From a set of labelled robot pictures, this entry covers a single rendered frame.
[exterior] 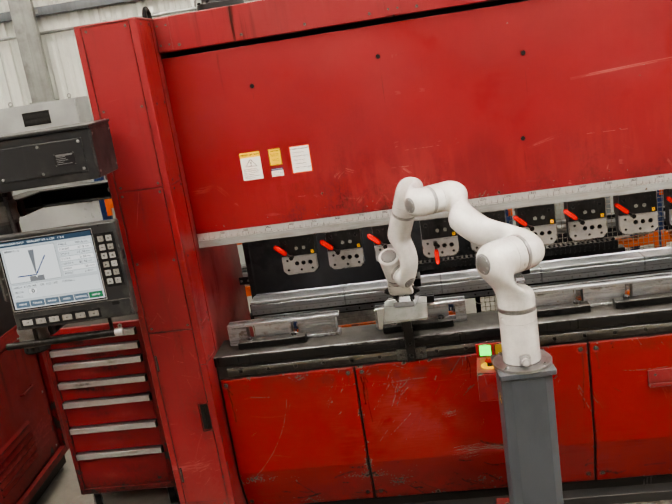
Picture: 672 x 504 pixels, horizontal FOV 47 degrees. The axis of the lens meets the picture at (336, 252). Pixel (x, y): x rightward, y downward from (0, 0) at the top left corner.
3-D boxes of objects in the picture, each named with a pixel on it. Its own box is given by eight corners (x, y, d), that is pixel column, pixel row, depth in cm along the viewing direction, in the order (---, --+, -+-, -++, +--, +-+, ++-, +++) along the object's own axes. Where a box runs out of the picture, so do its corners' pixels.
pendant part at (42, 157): (8, 367, 291) (-53, 144, 271) (33, 343, 315) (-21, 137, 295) (139, 348, 289) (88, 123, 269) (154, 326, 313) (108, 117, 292)
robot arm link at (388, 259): (411, 275, 306) (397, 261, 312) (404, 256, 296) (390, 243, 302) (395, 287, 305) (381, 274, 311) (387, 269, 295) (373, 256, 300)
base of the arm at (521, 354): (559, 370, 240) (554, 314, 236) (498, 377, 241) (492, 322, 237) (544, 347, 259) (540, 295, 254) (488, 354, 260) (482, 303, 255)
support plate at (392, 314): (383, 324, 307) (382, 321, 307) (385, 303, 333) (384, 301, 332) (428, 319, 305) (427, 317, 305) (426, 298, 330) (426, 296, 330)
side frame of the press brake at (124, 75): (190, 552, 347) (72, 27, 291) (232, 455, 429) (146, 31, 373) (244, 548, 343) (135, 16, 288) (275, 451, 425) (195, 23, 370)
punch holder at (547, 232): (520, 247, 318) (516, 208, 314) (517, 242, 326) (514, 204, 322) (557, 242, 316) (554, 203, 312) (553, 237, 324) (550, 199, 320)
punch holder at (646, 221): (620, 235, 313) (617, 195, 309) (615, 230, 321) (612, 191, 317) (658, 230, 311) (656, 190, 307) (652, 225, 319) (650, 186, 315)
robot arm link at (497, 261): (544, 306, 243) (538, 234, 237) (500, 324, 235) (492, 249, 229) (517, 299, 253) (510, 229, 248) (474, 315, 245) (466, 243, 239)
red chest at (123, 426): (85, 517, 388) (37, 333, 364) (121, 465, 437) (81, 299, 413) (180, 510, 382) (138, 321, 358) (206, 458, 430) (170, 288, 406)
